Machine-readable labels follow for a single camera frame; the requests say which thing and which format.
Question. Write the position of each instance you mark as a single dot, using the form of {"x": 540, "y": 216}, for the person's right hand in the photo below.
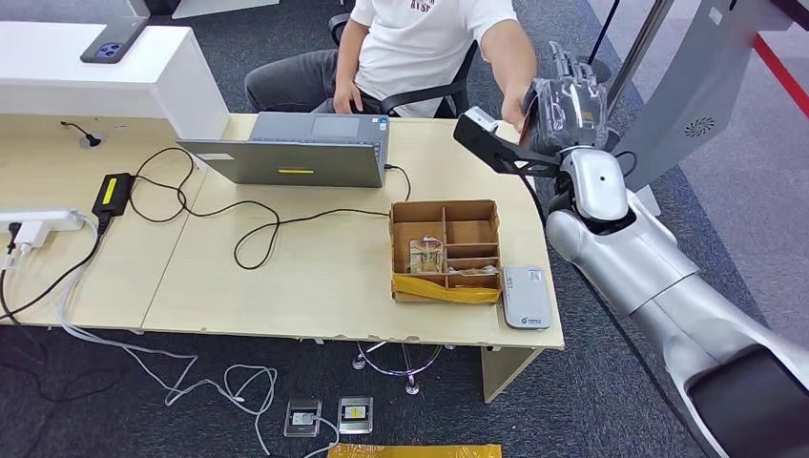
{"x": 347, "y": 98}

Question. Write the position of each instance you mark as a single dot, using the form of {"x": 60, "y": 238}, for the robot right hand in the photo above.
{"x": 562, "y": 114}

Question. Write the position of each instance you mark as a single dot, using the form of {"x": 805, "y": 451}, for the person's left hand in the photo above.
{"x": 513, "y": 107}

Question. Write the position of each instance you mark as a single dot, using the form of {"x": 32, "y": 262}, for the room key card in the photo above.
{"x": 474, "y": 272}
{"x": 426, "y": 256}

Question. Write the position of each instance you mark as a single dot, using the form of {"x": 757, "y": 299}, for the person's right forearm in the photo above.
{"x": 351, "y": 54}

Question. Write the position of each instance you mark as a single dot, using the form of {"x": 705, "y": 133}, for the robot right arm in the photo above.
{"x": 645, "y": 265}

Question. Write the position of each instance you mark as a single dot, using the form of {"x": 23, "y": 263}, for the person's left forearm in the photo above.
{"x": 509, "y": 57}

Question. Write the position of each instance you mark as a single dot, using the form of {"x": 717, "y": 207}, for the person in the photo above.
{"x": 423, "y": 44}

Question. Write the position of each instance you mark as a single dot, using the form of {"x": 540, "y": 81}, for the room key card in sleeve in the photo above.
{"x": 426, "y": 256}

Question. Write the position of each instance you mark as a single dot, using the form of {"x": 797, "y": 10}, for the white card reader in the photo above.
{"x": 526, "y": 297}

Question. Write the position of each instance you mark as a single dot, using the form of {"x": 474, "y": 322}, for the grey laptop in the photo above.
{"x": 297, "y": 165}

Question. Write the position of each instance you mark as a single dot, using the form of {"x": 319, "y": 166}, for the divided cardboard box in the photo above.
{"x": 471, "y": 231}

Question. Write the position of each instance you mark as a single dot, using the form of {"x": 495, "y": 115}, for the grey kiosk stand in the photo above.
{"x": 695, "y": 82}

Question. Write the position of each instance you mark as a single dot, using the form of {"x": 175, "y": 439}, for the white board panel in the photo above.
{"x": 221, "y": 7}

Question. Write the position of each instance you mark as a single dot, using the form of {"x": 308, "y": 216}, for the light wood desk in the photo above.
{"x": 322, "y": 291}

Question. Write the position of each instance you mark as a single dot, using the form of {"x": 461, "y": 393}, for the yellow tape on box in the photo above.
{"x": 442, "y": 293}

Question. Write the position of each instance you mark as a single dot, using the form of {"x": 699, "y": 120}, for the red floor tape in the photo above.
{"x": 784, "y": 76}

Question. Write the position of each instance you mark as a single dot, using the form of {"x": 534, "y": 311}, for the dark smartphone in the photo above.
{"x": 114, "y": 47}

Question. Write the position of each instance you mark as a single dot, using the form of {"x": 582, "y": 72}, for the white counter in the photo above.
{"x": 101, "y": 82}

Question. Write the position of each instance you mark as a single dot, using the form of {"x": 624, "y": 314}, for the black power brick yellow label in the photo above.
{"x": 112, "y": 195}

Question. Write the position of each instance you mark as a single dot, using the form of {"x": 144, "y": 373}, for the chrome stool base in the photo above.
{"x": 412, "y": 387}

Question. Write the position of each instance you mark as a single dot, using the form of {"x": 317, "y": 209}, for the grey partition panel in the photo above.
{"x": 63, "y": 9}

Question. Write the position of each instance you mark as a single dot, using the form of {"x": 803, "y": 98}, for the floor socket yellow label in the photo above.
{"x": 355, "y": 415}

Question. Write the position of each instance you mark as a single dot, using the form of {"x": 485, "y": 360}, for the floor socket with plug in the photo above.
{"x": 302, "y": 418}

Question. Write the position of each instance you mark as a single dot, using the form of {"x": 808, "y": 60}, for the white power strip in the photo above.
{"x": 41, "y": 219}

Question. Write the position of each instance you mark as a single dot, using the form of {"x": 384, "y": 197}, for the white plug adapter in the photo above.
{"x": 31, "y": 236}

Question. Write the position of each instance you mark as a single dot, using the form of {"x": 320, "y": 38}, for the yellow floor tape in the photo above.
{"x": 411, "y": 451}

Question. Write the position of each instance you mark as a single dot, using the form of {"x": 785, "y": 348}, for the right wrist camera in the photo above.
{"x": 499, "y": 151}

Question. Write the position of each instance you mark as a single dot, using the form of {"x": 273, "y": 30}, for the black stanchion post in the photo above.
{"x": 603, "y": 31}

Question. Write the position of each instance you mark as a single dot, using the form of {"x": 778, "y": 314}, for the chrome stanchion post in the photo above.
{"x": 641, "y": 47}

